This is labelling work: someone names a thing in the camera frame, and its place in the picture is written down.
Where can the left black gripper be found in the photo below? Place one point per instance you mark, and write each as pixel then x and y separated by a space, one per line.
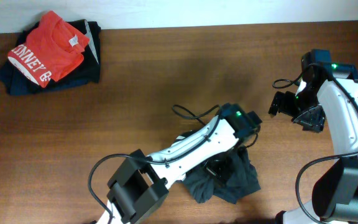
pixel 217 170

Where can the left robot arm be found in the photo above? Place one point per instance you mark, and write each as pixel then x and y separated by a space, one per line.
pixel 142 183

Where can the dark green t-shirt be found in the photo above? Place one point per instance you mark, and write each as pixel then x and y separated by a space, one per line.
pixel 243 182

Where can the red folded t-shirt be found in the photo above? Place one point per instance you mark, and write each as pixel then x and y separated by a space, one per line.
pixel 50 52

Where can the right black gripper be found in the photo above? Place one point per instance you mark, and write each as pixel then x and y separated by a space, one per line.
pixel 286 106

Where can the navy folded shirt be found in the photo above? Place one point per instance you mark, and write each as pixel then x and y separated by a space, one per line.
pixel 16 84

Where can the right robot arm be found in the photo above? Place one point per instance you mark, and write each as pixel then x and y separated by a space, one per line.
pixel 327 94

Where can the black folded shirt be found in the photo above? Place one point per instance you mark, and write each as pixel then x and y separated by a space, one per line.
pixel 90 68

